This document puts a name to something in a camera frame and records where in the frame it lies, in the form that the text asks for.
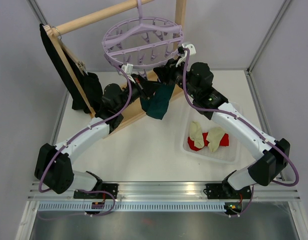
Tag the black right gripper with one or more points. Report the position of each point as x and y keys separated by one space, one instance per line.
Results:
x=166 y=73

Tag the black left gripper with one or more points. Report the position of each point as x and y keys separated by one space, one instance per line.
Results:
x=146 y=88

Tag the purple round clip hanger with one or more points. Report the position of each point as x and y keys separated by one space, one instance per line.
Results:
x=143 y=42

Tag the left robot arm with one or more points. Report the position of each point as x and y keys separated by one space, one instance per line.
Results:
x=54 y=165

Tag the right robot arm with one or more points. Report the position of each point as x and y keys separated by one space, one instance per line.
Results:
x=271 y=155

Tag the black shorts on hanger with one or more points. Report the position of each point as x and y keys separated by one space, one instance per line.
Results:
x=90 y=83

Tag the cream sock left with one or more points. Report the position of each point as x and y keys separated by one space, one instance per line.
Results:
x=195 y=134

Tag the cream sock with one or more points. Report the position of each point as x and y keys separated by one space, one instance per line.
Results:
x=195 y=134
x=214 y=137

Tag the white plastic basket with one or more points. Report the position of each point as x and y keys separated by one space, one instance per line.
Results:
x=223 y=155

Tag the cream sock right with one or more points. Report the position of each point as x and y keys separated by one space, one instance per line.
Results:
x=214 y=137

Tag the red sock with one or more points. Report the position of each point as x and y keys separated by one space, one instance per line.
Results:
x=223 y=143

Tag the wooden rack top rod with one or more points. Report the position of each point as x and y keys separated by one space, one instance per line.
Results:
x=94 y=17

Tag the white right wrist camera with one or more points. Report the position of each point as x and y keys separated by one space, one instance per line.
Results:
x=185 y=51

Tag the wooden rack right post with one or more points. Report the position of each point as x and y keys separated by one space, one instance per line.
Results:
x=180 y=12

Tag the wooden rack post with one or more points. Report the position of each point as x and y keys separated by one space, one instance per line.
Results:
x=180 y=12
x=74 y=78

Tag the wooden rack left post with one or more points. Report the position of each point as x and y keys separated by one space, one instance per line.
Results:
x=74 y=78

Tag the white slotted cable duct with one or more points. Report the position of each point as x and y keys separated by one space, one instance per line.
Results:
x=133 y=206

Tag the aluminium mounting rail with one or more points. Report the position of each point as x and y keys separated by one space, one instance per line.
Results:
x=136 y=191

